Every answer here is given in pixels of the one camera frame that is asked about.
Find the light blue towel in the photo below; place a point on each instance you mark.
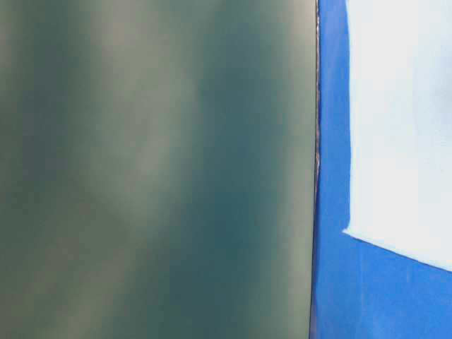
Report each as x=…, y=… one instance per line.
x=400, y=127

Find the blurred dark green panel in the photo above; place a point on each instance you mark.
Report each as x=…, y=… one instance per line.
x=157, y=168

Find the blue table cloth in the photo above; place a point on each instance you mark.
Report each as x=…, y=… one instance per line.
x=360, y=290

